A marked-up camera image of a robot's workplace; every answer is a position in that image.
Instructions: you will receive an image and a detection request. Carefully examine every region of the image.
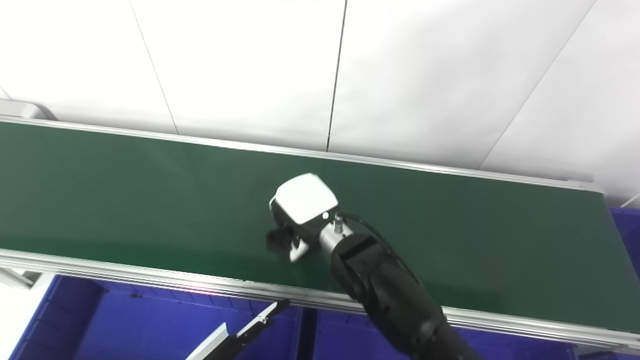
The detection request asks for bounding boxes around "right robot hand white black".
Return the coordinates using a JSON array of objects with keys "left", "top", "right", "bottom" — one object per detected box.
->
[{"left": 265, "top": 172, "right": 340, "bottom": 264}]

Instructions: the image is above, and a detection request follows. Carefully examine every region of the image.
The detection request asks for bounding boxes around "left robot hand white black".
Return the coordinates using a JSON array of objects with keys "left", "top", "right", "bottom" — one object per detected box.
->
[{"left": 185, "top": 298, "right": 292, "bottom": 360}]

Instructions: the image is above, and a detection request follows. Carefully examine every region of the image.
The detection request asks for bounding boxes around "aluminium conveyor leg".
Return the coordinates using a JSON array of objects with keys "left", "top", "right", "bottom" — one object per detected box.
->
[{"left": 0, "top": 268, "right": 44, "bottom": 290}]

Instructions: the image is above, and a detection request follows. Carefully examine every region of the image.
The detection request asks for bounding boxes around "large blue plastic bin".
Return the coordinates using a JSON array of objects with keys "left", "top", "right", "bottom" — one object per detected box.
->
[
  {"left": 312, "top": 309, "right": 582, "bottom": 360},
  {"left": 7, "top": 274, "right": 307, "bottom": 360}
]

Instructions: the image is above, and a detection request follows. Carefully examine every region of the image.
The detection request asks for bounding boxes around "black flange part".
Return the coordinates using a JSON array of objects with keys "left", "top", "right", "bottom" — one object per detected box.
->
[{"left": 265, "top": 227, "right": 292, "bottom": 254}]

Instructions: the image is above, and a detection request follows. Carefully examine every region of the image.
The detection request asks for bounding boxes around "green conveyor belt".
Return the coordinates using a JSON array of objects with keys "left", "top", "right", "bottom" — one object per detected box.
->
[
  {"left": 0, "top": 121, "right": 640, "bottom": 334},
  {"left": 0, "top": 115, "right": 640, "bottom": 356}
]

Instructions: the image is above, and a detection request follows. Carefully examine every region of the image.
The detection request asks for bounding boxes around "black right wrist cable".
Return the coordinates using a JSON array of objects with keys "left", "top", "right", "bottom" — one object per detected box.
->
[{"left": 337, "top": 212, "right": 427, "bottom": 287}]

